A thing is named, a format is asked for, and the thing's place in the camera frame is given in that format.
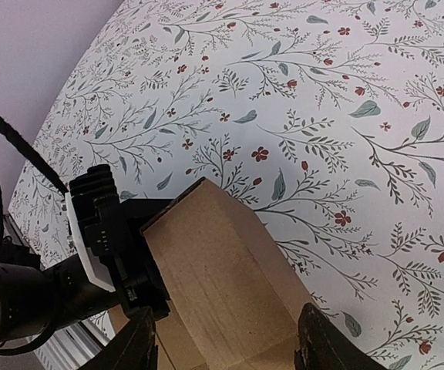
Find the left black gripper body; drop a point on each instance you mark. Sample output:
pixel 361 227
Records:
pixel 36 302

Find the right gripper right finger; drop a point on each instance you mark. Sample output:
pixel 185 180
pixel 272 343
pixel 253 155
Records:
pixel 323 347

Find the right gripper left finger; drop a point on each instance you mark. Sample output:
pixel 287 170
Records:
pixel 133 348

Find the brown cardboard box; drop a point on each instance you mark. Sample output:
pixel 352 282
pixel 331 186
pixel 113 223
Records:
pixel 234 298

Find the floral patterned table mat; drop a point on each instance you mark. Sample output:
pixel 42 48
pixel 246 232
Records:
pixel 326 117

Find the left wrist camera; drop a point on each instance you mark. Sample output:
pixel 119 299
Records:
pixel 96 225

